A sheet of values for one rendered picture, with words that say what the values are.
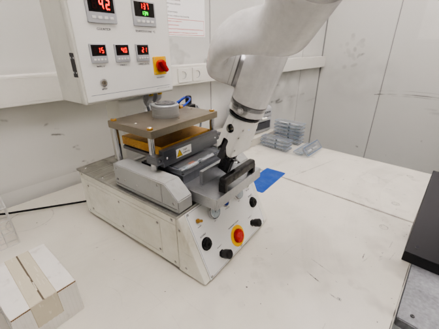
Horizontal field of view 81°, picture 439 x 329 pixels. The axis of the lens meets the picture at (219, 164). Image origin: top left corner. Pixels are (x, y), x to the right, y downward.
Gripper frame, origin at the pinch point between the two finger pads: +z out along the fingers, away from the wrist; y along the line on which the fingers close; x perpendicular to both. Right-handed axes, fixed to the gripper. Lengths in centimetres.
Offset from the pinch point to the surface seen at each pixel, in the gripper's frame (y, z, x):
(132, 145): -10.2, 6.3, 25.1
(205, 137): 5.6, 0.4, 12.0
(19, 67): -16, 5, 79
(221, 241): -7.0, 17.5, -10.0
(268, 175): 48, 27, -1
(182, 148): -4.5, 0.8, 11.8
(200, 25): 71, -14, 76
